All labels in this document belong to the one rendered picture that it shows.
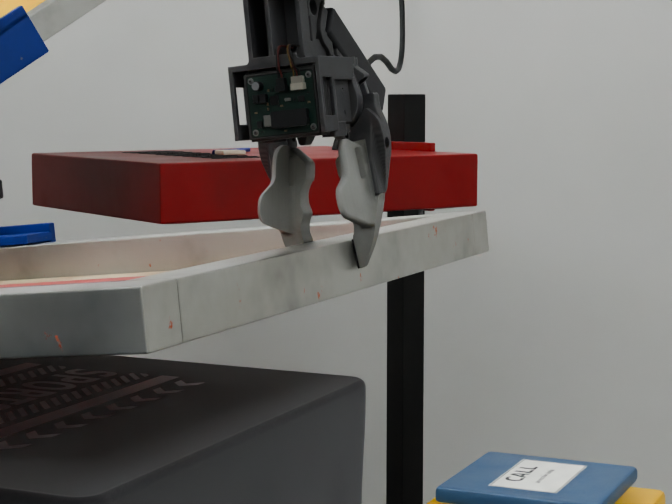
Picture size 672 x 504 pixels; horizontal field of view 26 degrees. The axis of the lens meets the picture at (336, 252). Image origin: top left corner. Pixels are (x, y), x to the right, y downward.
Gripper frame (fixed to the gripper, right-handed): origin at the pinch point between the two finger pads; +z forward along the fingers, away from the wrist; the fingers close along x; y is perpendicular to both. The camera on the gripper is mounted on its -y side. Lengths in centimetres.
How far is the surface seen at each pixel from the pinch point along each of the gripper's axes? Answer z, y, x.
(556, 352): 39, -200, -44
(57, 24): -28, -66, -68
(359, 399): 14.7, -19.1, -8.0
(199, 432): 12.8, 3.4, -11.1
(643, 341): 38, -200, -26
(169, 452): 12.9, 9.7, -10.0
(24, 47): -25, -61, -70
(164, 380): 11.5, -12.8, -23.9
